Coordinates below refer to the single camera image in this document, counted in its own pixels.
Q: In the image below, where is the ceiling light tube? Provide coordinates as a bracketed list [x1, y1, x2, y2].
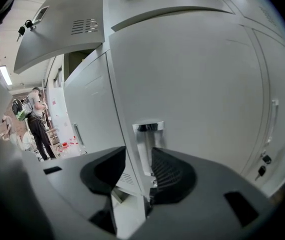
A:
[0, 64, 14, 86]

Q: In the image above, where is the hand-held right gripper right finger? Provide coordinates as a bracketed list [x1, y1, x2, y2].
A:
[122, 147, 277, 240]

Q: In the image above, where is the group of clear water jugs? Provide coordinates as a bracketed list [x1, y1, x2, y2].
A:
[60, 137, 82, 155]

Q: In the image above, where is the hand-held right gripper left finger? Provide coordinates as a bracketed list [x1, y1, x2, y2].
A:
[22, 146, 126, 240]

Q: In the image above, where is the grey metal locker cabinet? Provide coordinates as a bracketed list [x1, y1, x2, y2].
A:
[13, 0, 285, 200]

